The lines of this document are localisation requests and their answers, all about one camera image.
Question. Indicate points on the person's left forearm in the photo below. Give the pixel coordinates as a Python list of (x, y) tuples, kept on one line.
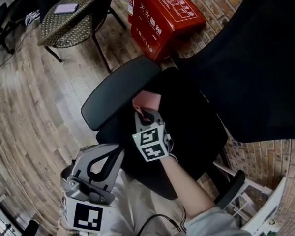
[(64, 232)]

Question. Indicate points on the brown wicker chair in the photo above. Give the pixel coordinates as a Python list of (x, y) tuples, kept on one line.
[(66, 28)]

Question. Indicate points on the white desk with cross frame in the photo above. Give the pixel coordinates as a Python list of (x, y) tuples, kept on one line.
[(268, 210)]

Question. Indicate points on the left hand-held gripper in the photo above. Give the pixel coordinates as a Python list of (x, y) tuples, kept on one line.
[(88, 216)]

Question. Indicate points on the black office chair seat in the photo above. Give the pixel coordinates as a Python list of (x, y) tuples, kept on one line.
[(186, 122)]

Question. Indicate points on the person's right forearm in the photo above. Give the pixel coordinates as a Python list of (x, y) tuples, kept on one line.
[(186, 185)]

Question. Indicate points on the black chair armrest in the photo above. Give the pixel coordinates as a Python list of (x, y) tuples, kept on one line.
[(118, 92), (232, 188)]

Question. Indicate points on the black office chair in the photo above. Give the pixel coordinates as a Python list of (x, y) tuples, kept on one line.
[(0, 16)]

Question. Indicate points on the person's white trousers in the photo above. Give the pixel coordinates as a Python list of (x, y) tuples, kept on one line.
[(132, 205)]

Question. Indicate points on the small green plant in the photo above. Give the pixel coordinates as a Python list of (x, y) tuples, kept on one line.
[(272, 222)]

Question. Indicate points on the pink cloth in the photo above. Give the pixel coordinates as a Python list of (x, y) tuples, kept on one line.
[(147, 99)]

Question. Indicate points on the red fire extinguisher box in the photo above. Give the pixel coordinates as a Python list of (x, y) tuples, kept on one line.
[(157, 28)]

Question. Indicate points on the red fire extinguisher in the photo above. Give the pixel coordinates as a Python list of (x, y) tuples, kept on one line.
[(130, 5)]

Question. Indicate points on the black mesh chair backrest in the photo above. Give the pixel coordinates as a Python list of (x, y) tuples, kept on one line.
[(248, 70)]

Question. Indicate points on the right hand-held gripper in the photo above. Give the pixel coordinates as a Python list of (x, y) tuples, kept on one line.
[(150, 144)]

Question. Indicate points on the purple smartphone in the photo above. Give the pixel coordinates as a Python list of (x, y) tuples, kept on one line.
[(65, 8)]

